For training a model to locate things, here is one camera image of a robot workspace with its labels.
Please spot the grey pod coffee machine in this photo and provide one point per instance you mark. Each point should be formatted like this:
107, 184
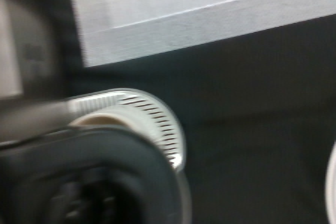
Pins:
97, 174

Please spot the white ceramic mug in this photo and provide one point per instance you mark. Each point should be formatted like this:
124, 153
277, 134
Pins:
101, 119

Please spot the black tablecloth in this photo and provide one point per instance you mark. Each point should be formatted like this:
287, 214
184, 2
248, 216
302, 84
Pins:
253, 93

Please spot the grey woven placemat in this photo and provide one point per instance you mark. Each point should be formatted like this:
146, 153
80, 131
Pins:
127, 29

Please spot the white two-tier round shelf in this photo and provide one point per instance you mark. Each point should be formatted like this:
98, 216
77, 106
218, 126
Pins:
331, 187

